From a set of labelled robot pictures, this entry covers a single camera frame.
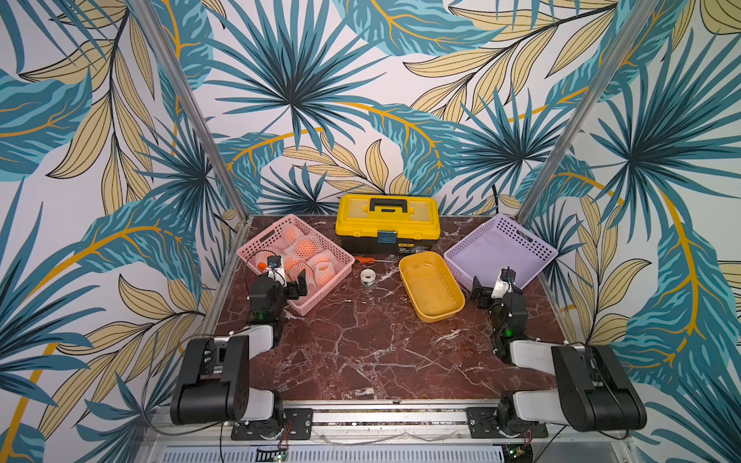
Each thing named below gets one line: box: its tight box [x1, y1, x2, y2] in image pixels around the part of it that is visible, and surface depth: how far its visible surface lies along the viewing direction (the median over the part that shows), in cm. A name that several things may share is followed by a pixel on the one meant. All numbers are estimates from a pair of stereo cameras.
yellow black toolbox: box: [334, 192, 441, 256], surface depth 99 cm
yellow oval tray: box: [398, 250, 467, 324], surface depth 102 cm
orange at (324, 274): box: [314, 261, 336, 288], surface depth 95 cm
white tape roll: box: [359, 268, 377, 287], surface depth 102 cm
